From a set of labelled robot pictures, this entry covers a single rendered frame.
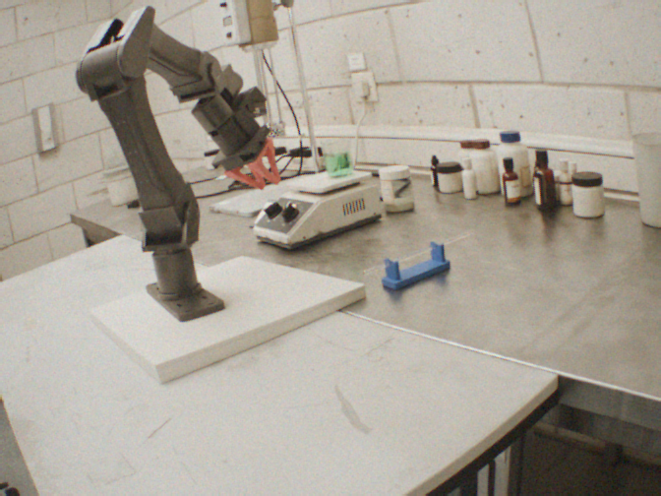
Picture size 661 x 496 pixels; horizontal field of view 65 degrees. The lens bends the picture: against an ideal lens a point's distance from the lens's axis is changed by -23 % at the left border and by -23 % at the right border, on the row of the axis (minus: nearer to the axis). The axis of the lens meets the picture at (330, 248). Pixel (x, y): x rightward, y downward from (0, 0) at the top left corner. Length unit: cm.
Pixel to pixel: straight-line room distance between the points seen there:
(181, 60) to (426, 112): 79
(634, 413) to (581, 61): 85
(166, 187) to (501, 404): 53
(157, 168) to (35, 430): 41
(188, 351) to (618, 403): 49
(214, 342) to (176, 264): 18
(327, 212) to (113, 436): 66
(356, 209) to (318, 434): 66
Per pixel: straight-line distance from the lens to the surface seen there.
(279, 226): 115
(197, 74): 98
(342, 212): 116
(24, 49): 342
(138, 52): 82
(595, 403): 61
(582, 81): 129
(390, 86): 166
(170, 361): 73
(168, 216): 89
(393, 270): 88
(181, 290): 91
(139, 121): 84
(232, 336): 76
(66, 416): 72
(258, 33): 151
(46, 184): 340
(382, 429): 57
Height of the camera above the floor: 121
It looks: 17 degrees down
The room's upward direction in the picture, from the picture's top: 10 degrees counter-clockwise
